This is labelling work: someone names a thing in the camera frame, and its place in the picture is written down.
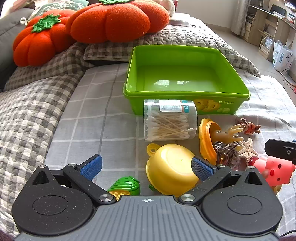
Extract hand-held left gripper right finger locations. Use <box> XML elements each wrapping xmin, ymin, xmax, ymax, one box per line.
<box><xmin>179</xmin><ymin>156</ymin><xmax>267</xmax><ymax>206</ymax></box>

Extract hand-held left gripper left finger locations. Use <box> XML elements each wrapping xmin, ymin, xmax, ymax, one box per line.
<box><xmin>30</xmin><ymin>154</ymin><xmax>117</xmax><ymax>206</ymax></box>

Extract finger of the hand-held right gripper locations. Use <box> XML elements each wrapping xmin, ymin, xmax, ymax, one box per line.
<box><xmin>265</xmin><ymin>138</ymin><xmax>296</xmax><ymax>164</ymax></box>

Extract pink pig toy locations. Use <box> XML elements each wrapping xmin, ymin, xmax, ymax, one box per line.
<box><xmin>248</xmin><ymin>156</ymin><xmax>296</xmax><ymax>187</ymax></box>

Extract yellow toy bowl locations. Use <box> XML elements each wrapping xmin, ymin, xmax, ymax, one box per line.
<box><xmin>146</xmin><ymin>143</ymin><xmax>204</xmax><ymax>195</ymax></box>

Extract beige starfish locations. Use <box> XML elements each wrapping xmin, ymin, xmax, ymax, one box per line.
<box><xmin>236</xmin><ymin>137</ymin><xmax>258</xmax><ymax>166</ymax></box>

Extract orange plastic lid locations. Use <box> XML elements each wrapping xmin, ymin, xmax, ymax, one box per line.
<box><xmin>198</xmin><ymin>118</ymin><xmax>223</xmax><ymax>165</ymax></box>

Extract green yellow toy corn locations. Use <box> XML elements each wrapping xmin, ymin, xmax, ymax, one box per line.
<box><xmin>107</xmin><ymin>176</ymin><xmax>141</xmax><ymax>202</ymax></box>

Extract amber rubber hand toy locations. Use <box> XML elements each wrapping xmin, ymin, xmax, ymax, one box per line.
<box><xmin>214</xmin><ymin>124</ymin><xmax>244</xmax><ymax>142</ymax></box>

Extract clear cotton swab container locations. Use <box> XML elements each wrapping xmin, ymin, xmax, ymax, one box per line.
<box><xmin>143</xmin><ymin>99</ymin><xmax>198</xmax><ymax>142</ymax></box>

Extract green plastic box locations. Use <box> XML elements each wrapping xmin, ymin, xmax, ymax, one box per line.
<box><xmin>122</xmin><ymin>45</ymin><xmax>251</xmax><ymax>115</ymax></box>

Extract small brown deer figurine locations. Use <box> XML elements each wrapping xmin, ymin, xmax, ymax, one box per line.
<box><xmin>239</xmin><ymin>118</ymin><xmax>261</xmax><ymax>135</ymax></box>

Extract grey grid bedsheet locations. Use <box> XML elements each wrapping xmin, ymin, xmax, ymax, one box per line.
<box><xmin>44</xmin><ymin>62</ymin><xmax>296</xmax><ymax>232</ymax></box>

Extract grey checked quilt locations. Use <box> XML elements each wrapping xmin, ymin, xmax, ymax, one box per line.
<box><xmin>0</xmin><ymin>42</ymin><xmax>96</xmax><ymax>234</ymax></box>

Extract white paper bag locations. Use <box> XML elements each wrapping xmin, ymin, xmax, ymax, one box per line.
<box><xmin>273</xmin><ymin>40</ymin><xmax>294</xmax><ymax>76</ymax></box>

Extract wooden desk with shelves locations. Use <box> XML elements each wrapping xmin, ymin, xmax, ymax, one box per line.
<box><xmin>245</xmin><ymin>0</ymin><xmax>296</xmax><ymax>62</ymax></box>

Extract grey quilted pillow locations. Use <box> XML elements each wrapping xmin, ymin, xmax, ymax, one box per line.
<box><xmin>83</xmin><ymin>17</ymin><xmax>261</xmax><ymax>78</ymax></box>

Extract small orange pumpkin cushion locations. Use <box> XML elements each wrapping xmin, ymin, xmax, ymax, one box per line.
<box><xmin>13</xmin><ymin>9</ymin><xmax>77</xmax><ymax>67</ymax></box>

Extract white curtain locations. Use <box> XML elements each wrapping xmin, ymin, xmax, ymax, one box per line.
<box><xmin>231</xmin><ymin>0</ymin><xmax>257</xmax><ymax>36</ymax></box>

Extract large orange pumpkin cushion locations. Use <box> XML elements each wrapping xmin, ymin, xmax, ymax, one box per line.
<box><xmin>66</xmin><ymin>0</ymin><xmax>170</xmax><ymax>44</ymax></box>

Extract dark grey headboard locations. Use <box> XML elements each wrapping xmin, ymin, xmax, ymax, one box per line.
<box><xmin>0</xmin><ymin>8</ymin><xmax>33</xmax><ymax>91</ymax></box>

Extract teal patterned cushion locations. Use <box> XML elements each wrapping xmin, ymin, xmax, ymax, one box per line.
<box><xmin>30</xmin><ymin>0</ymin><xmax>93</xmax><ymax>17</ymax></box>

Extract white plush toy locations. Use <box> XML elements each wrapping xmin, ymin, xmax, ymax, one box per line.
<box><xmin>154</xmin><ymin>0</ymin><xmax>176</xmax><ymax>17</ymax></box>

